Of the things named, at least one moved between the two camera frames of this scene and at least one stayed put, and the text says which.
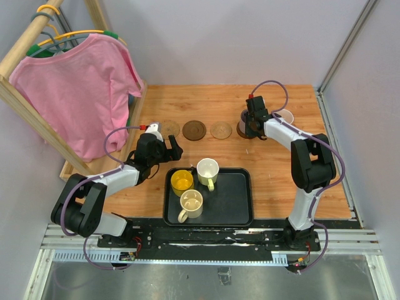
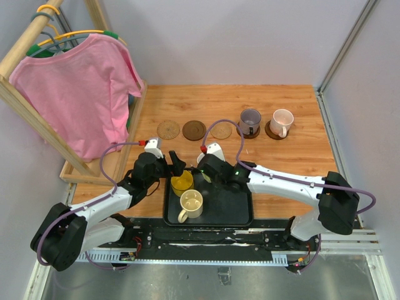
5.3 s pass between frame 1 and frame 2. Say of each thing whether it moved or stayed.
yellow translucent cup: stayed
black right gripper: moved
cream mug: stayed
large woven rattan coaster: stayed
